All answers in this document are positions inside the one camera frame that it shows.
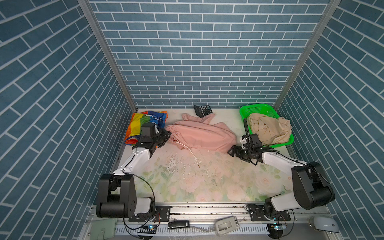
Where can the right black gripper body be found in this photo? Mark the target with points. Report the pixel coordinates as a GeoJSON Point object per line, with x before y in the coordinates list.
{"type": "Point", "coordinates": [244, 154]}

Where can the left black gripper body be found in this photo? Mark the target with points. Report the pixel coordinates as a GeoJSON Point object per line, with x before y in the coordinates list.
{"type": "Point", "coordinates": [160, 139]}

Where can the green plastic basket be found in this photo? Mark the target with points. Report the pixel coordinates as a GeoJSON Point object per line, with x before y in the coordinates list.
{"type": "Point", "coordinates": [264, 109]}

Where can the pink shorts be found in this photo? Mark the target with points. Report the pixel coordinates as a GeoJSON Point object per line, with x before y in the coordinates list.
{"type": "Point", "coordinates": [198, 133]}

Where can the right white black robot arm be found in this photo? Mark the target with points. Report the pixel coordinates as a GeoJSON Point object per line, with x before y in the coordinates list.
{"type": "Point", "coordinates": [311, 188]}

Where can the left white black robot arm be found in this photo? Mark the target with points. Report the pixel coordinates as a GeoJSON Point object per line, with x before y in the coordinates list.
{"type": "Point", "coordinates": [117, 197]}

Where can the beige shorts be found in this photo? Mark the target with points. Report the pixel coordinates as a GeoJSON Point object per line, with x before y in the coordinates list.
{"type": "Point", "coordinates": [271, 131]}

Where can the black calculator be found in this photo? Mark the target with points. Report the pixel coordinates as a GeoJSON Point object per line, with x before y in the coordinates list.
{"type": "Point", "coordinates": [202, 111]}

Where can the right green circuit board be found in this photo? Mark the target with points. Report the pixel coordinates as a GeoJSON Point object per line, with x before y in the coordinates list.
{"type": "Point", "coordinates": [276, 227]}

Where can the green circuit board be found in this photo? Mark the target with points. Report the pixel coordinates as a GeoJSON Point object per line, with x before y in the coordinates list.
{"type": "Point", "coordinates": [276, 227]}
{"type": "Point", "coordinates": [148, 230]}

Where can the grey plastic clip device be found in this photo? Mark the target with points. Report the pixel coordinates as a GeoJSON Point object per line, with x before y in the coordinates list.
{"type": "Point", "coordinates": [226, 225]}

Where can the left green circuit board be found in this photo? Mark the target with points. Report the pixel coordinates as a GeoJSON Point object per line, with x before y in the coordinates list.
{"type": "Point", "coordinates": [148, 230]}

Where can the pale green plastic plate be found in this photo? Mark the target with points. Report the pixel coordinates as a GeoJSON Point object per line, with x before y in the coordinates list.
{"type": "Point", "coordinates": [103, 229]}

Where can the white computer mouse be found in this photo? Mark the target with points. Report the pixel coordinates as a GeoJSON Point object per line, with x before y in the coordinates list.
{"type": "Point", "coordinates": [324, 224]}

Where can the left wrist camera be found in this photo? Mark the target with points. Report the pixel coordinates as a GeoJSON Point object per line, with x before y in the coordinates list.
{"type": "Point", "coordinates": [149, 130]}

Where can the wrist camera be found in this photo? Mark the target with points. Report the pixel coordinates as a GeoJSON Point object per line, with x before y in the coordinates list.
{"type": "Point", "coordinates": [244, 142]}
{"type": "Point", "coordinates": [149, 130]}

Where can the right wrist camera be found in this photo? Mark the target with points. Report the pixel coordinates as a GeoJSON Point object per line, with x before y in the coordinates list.
{"type": "Point", "coordinates": [244, 142]}

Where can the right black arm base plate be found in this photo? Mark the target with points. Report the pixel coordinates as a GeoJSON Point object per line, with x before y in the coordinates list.
{"type": "Point", "coordinates": [260, 213]}

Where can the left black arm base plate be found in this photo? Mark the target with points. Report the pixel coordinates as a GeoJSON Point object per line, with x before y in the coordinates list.
{"type": "Point", "coordinates": [161, 214]}

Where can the white slotted cable duct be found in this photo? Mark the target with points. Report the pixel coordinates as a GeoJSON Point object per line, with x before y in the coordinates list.
{"type": "Point", "coordinates": [206, 230]}

